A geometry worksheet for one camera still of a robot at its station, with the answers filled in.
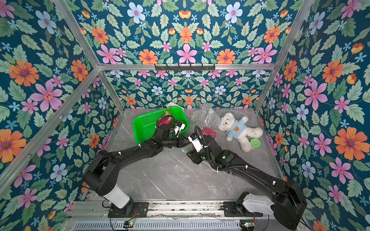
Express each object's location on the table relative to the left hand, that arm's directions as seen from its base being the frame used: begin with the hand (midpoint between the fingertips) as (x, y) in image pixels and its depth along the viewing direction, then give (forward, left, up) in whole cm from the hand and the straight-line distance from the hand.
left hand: (193, 141), depth 82 cm
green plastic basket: (+24, +36, -15) cm, 46 cm away
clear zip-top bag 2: (-2, +2, -4) cm, 5 cm away
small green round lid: (+2, -41, -11) cm, 43 cm away
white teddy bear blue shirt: (+12, -32, -9) cm, 35 cm away
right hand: (-5, 0, +1) cm, 6 cm away
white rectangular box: (+43, +14, -11) cm, 47 cm away
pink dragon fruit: (+23, +18, -7) cm, 30 cm away
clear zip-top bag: (+19, -10, -2) cm, 21 cm away
